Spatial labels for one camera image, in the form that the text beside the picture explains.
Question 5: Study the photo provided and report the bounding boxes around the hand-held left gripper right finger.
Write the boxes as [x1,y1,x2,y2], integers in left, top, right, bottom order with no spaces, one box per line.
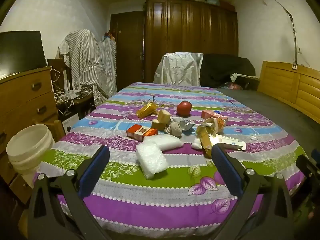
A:
[211,144,294,240]

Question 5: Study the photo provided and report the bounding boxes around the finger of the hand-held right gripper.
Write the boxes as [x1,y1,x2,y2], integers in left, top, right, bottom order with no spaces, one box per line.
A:
[296,154,320,195]

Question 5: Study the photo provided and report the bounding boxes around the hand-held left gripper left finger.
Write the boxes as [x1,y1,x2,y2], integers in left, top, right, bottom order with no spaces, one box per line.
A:
[27,145,110,240]

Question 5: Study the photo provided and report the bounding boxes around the white packet with blue print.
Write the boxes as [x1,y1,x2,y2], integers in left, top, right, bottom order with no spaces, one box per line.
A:
[212,134,247,151]

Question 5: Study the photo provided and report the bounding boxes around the bubble wrap bag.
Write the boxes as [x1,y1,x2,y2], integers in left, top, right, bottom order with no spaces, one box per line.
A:
[136,140,169,180]
[142,134,184,152]

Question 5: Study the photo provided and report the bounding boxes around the orange and white box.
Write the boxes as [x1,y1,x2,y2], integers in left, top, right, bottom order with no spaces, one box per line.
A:
[126,124,158,142]

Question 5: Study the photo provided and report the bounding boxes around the white plastic bucket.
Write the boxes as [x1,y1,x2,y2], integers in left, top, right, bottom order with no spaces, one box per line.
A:
[6,124,55,188]

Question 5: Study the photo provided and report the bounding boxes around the gold foil packet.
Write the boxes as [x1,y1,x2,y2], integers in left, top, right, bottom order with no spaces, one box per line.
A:
[136,102,158,119]

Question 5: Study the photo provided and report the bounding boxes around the torn brown paper bag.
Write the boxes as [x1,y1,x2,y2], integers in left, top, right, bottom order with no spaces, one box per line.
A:
[196,125,218,158]

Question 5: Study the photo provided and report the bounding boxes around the black and white carton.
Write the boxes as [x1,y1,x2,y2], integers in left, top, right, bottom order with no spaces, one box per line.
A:
[62,112,80,134]

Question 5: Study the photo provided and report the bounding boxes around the pink tissue box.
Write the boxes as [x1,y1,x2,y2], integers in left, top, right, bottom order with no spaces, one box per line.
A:
[201,109,229,125]

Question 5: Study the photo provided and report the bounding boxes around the silver foil wrapper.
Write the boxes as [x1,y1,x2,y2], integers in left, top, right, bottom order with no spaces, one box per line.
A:
[175,119,196,132]

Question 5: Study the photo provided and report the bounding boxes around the small dark wooden table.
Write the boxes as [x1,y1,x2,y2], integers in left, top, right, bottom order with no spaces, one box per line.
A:
[56,92,95,120]

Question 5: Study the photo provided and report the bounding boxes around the crumpled grey wrapper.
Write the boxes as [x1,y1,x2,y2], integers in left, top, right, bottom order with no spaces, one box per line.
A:
[164,120,183,137]

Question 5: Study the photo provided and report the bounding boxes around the tan cardboard box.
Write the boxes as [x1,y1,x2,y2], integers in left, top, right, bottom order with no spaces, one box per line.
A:
[151,119,167,131]

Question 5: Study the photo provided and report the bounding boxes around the red apple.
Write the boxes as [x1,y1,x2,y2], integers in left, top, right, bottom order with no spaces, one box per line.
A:
[176,101,192,117]

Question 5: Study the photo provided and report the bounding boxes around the white router with antennas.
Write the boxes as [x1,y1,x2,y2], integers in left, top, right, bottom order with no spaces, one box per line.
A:
[62,70,83,99]

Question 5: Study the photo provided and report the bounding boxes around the tan sponge blocks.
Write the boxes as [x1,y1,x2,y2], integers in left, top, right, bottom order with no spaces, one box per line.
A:
[157,109,173,126]

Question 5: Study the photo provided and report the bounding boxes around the wooden headboard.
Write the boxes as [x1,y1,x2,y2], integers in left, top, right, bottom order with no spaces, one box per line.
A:
[257,60,320,124]

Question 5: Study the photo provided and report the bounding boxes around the wooden chest of drawers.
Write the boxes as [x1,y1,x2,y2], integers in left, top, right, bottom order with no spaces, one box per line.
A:
[0,66,59,205]

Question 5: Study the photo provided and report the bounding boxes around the dark cloth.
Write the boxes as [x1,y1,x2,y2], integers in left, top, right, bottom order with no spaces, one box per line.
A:
[200,54,257,88]

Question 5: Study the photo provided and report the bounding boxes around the narrow striped pale shirt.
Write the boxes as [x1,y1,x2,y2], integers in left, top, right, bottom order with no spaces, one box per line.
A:
[99,39,117,100]

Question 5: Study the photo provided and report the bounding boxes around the crinkled white plastic cover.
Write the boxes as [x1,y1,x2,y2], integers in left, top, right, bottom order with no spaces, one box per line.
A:
[153,52,204,87]

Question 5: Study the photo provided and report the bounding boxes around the wide striped grey shirt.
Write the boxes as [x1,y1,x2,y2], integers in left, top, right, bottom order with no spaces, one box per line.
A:
[58,29,105,105]

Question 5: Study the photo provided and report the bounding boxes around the dark wooden door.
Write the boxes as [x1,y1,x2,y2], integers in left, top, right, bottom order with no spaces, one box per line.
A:
[109,11,145,92]

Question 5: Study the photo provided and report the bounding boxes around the black monitor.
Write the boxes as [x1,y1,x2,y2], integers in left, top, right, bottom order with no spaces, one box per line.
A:
[0,31,48,77]

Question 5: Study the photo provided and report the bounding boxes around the dark wooden wardrobe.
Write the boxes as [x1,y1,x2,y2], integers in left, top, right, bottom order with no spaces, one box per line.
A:
[144,0,239,90]

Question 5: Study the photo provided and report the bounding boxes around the tangle of white cables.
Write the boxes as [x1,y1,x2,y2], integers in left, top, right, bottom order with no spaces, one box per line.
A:
[51,66,83,110]

